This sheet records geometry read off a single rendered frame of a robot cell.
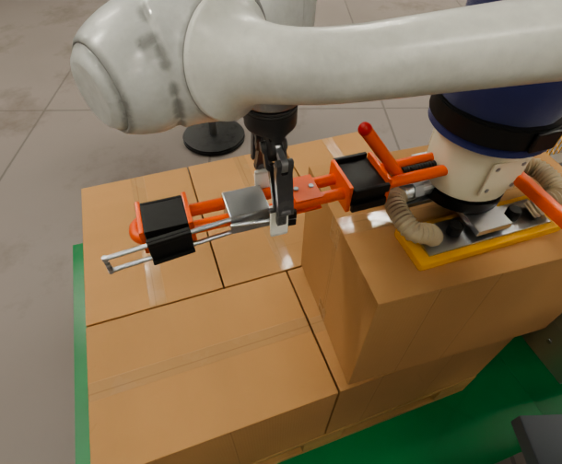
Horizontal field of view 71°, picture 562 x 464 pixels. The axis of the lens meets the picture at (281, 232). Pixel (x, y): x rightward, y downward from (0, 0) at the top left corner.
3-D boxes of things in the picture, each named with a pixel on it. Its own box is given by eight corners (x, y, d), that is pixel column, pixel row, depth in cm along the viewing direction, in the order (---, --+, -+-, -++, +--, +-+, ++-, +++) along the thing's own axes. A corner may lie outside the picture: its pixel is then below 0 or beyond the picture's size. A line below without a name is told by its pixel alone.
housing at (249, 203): (260, 201, 73) (259, 182, 70) (271, 226, 69) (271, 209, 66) (223, 209, 72) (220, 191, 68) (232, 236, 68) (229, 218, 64)
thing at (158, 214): (189, 211, 71) (184, 191, 67) (197, 241, 66) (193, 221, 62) (141, 222, 69) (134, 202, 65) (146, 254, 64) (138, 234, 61)
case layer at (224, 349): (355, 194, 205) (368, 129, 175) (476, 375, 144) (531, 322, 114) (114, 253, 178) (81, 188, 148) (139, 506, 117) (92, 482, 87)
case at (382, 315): (465, 226, 137) (519, 128, 107) (545, 329, 112) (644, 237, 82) (300, 263, 126) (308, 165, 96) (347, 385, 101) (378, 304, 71)
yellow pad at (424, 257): (525, 199, 90) (537, 182, 86) (559, 231, 83) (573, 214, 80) (392, 235, 82) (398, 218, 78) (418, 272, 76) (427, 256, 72)
